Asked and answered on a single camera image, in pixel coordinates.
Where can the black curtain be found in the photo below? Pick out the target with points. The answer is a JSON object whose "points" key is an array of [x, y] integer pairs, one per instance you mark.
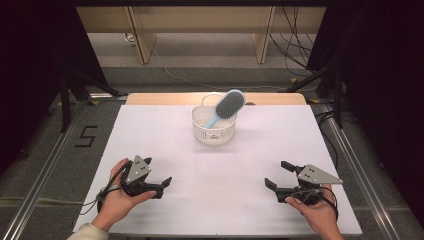
{"points": [[383, 83], [26, 66]]}

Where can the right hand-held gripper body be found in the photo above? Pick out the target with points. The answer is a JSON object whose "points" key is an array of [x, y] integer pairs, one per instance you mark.
{"points": [[315, 175]]}

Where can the white slotted plastic basket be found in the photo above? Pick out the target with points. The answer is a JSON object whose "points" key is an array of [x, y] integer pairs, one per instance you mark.
{"points": [[213, 136]]}

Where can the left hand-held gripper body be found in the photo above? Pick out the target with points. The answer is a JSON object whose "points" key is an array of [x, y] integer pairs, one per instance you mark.
{"points": [[138, 171]]}

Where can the wooden table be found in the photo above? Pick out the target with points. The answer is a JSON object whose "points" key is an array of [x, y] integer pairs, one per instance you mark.
{"points": [[160, 99]]}

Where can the light blue hairbrush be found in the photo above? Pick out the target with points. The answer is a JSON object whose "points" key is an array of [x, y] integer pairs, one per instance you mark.
{"points": [[230, 105]]}

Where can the aluminium floor rail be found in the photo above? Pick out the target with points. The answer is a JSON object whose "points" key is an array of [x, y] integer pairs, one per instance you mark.
{"points": [[47, 166], [356, 166]]}

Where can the yellow tape piece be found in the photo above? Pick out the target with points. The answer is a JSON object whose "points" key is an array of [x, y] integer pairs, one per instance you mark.
{"points": [[313, 100], [94, 102], [293, 80]]}

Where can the person's right hand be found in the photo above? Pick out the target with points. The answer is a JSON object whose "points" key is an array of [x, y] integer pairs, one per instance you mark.
{"points": [[321, 216]]}

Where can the person's left hand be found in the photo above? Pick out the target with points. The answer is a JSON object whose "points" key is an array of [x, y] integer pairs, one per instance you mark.
{"points": [[116, 203]]}

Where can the light wooden furniture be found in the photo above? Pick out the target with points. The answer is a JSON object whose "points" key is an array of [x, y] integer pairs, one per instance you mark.
{"points": [[200, 20]]}

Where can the black metal stand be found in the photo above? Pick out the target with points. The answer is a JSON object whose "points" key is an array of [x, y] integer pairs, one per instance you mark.
{"points": [[65, 106], [339, 106]]}

